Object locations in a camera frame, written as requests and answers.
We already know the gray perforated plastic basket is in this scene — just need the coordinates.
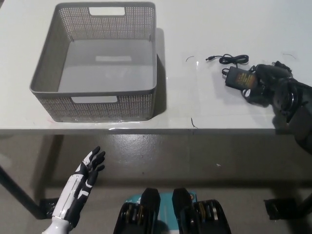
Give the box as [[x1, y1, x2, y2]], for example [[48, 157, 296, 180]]
[[29, 1, 158, 122]]

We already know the black power adapter with cord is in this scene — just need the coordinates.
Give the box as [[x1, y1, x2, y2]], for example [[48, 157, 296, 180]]
[[206, 54, 293, 92]]

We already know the black table foot plate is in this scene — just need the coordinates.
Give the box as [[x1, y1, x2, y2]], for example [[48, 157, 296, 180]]
[[39, 198, 59, 219], [264, 198, 306, 220]]

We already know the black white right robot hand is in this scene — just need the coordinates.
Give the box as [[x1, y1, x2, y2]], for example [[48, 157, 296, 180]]
[[243, 62, 304, 117]]

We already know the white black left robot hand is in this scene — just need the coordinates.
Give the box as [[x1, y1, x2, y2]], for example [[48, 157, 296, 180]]
[[51, 145, 106, 226]]

